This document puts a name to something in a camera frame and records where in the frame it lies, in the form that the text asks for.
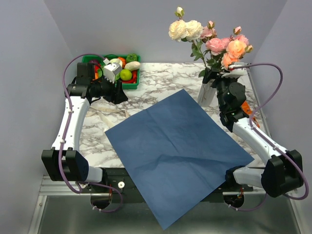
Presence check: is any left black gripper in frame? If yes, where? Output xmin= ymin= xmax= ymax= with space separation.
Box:
xmin=91 ymin=73 xmax=129 ymax=104

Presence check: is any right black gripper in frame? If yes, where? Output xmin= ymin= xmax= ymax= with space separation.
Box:
xmin=202 ymin=67 xmax=237 ymax=110

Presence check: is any cream ribbon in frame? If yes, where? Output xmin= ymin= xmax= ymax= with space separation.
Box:
xmin=83 ymin=105 xmax=131 ymax=131

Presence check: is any pink rose stem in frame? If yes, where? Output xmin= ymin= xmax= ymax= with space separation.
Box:
xmin=221 ymin=39 xmax=253 ymax=70
xmin=200 ymin=20 xmax=251 ymax=70

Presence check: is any cream rose stem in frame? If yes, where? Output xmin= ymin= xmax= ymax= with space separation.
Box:
xmin=168 ymin=6 xmax=208 ymax=69

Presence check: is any blue wrapping paper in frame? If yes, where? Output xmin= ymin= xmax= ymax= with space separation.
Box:
xmin=106 ymin=90 xmax=253 ymax=229

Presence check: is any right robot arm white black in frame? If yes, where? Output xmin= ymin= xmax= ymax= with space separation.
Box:
xmin=197 ymin=64 xmax=309 ymax=198

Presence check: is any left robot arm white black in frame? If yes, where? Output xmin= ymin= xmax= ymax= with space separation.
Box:
xmin=41 ymin=62 xmax=128 ymax=193

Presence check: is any white ribbed vase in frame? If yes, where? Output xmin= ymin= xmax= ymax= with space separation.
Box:
xmin=197 ymin=79 xmax=216 ymax=107

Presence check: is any red chili toy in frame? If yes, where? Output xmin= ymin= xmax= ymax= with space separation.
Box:
xmin=122 ymin=70 xmax=137 ymax=84

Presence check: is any green lime toy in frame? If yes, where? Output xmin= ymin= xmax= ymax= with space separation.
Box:
xmin=119 ymin=69 xmax=132 ymax=81

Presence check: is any green plastic basket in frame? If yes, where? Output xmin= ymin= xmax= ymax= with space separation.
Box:
xmin=82 ymin=54 xmax=141 ymax=90

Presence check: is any white radish toy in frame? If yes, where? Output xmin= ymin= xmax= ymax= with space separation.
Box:
xmin=124 ymin=61 xmax=140 ymax=72

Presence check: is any green toy cabbage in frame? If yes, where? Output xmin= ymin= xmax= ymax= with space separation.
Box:
xmin=109 ymin=58 xmax=123 ymax=68

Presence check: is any red tomato toy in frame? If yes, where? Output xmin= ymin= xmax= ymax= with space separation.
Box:
xmin=95 ymin=64 xmax=102 ymax=73

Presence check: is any green bell pepper toy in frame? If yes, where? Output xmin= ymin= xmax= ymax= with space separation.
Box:
xmin=126 ymin=53 xmax=138 ymax=63

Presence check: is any orange packet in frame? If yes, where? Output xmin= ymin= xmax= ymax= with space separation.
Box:
xmin=241 ymin=101 xmax=260 ymax=128

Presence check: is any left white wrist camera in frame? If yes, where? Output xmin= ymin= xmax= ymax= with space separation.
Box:
xmin=103 ymin=63 xmax=122 ymax=83

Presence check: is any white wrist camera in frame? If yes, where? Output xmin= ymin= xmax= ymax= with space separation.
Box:
xmin=103 ymin=63 xmax=122 ymax=83
xmin=221 ymin=62 xmax=248 ymax=78

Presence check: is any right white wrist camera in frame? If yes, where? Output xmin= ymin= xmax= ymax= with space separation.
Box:
xmin=221 ymin=62 xmax=248 ymax=78

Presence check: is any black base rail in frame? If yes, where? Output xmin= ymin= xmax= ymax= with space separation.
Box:
xmin=82 ymin=168 xmax=264 ymax=207

